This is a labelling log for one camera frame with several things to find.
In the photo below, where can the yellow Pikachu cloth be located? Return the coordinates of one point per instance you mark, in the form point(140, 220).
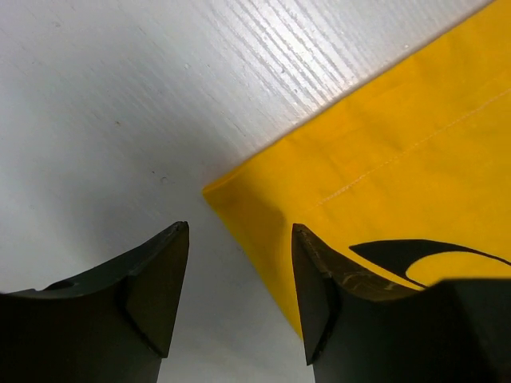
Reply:
point(408, 176)

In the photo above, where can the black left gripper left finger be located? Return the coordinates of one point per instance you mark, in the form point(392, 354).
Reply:
point(112, 323)

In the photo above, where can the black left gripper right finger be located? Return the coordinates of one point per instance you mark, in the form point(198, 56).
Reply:
point(360, 325)

